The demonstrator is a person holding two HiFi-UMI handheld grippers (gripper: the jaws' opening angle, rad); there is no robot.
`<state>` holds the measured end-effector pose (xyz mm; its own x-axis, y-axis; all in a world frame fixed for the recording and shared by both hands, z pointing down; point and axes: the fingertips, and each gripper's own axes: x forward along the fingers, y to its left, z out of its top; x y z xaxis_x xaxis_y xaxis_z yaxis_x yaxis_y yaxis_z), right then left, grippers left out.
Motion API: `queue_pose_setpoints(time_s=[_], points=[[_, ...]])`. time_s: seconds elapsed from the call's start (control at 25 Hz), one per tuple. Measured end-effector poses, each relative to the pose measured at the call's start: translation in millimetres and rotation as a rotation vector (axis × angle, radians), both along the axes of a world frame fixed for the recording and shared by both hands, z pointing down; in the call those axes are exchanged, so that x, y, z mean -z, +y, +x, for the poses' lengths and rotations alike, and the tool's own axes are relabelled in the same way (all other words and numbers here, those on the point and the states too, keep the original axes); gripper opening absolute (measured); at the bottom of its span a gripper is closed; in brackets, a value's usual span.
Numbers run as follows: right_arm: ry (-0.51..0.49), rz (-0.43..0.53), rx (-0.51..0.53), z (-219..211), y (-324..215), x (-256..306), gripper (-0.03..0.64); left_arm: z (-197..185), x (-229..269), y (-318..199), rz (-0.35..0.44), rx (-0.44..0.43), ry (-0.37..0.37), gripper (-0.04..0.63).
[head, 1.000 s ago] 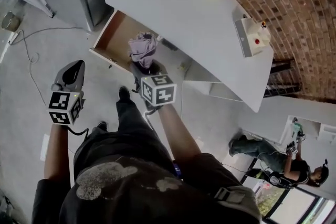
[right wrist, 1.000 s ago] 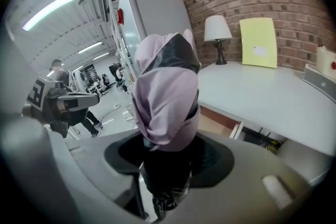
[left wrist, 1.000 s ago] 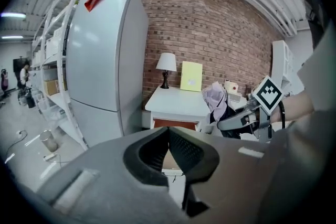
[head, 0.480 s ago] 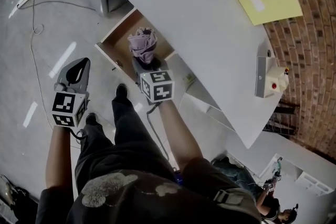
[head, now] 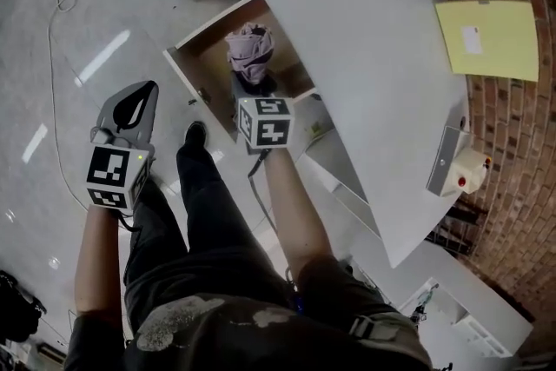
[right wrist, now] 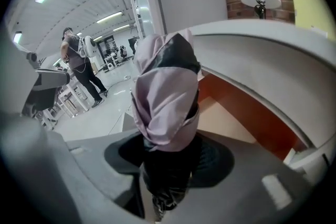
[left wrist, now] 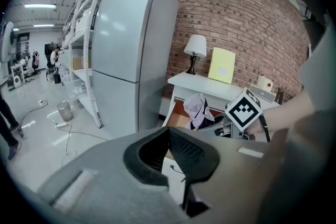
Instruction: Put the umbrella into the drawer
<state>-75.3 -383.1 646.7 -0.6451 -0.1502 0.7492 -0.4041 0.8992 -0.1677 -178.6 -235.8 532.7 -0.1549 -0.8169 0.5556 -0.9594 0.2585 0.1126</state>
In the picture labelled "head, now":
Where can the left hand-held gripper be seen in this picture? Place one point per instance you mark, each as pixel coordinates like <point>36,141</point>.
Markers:
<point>108,171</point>

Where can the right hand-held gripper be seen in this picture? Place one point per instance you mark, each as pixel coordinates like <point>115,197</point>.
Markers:
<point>266,125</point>

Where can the purple umbrella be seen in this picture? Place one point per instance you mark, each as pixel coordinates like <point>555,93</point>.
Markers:
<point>251,52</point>

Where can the white wood-lined drawer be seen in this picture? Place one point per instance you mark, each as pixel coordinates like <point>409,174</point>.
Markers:
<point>204,56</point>

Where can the person's right forearm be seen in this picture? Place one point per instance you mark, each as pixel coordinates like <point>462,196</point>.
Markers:
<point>295,213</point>

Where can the person's left forearm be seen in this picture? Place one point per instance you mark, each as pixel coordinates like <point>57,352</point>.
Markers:
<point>97,256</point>

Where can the white lower drawer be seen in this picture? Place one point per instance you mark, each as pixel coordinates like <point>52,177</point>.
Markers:
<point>339,169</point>

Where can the person's black shoe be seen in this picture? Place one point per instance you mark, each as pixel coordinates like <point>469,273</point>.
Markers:
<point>195,134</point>

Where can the person's black trousers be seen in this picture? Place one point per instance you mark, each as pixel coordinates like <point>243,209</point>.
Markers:
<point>204,239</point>

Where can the grey box with red button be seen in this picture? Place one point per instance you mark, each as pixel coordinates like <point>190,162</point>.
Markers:
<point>452,163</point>

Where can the person's dark patterned shirt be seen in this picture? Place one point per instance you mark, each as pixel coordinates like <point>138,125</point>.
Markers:
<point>243,339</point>

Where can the black metal rack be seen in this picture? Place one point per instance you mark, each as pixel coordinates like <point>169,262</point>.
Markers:
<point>456,230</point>

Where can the black bag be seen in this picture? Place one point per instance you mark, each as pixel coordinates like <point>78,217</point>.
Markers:
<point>17,308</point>

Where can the yellow envelope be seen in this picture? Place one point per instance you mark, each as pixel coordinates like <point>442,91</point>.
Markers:
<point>499,39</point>

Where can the white shelf unit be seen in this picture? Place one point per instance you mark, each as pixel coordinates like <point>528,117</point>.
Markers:
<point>452,300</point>

